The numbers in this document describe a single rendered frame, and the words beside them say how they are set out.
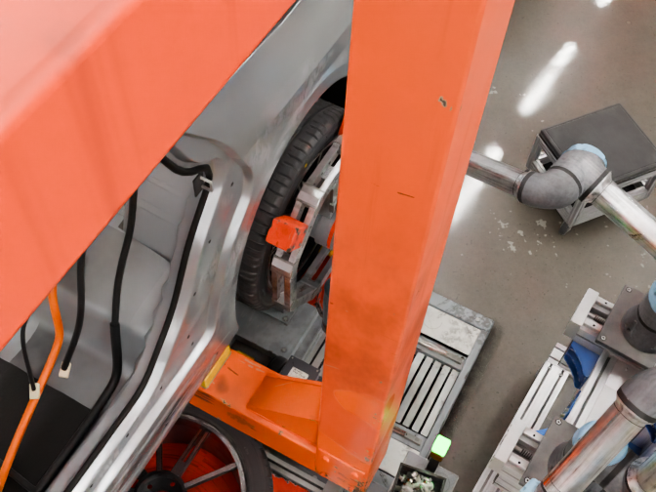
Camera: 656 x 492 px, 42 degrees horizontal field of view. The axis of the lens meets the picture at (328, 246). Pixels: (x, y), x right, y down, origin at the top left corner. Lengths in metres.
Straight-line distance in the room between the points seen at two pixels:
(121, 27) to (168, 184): 1.86
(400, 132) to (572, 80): 3.20
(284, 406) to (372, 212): 1.13
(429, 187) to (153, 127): 0.83
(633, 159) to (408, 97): 2.58
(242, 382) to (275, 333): 0.60
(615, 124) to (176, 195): 2.08
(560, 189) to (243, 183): 0.89
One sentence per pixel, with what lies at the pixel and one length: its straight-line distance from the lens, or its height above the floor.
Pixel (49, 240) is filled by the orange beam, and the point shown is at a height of 2.65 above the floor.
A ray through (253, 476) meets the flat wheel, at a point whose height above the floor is 0.50.
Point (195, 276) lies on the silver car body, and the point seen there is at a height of 1.20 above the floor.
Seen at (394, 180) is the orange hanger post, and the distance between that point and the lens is 1.27.
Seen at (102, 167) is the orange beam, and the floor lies 2.66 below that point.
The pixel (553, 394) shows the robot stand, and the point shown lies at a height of 0.23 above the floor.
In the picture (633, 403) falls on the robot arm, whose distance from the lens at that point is 1.86.
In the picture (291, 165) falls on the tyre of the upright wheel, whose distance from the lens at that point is 2.32.
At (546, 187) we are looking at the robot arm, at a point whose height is 1.10.
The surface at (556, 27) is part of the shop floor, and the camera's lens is 4.60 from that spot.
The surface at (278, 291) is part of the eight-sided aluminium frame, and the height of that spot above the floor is 0.82.
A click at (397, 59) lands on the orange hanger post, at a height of 2.22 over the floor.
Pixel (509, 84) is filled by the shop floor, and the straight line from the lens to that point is 4.26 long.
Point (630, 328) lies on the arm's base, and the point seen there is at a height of 0.84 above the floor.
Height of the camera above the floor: 2.99
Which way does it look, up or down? 57 degrees down
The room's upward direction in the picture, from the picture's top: 4 degrees clockwise
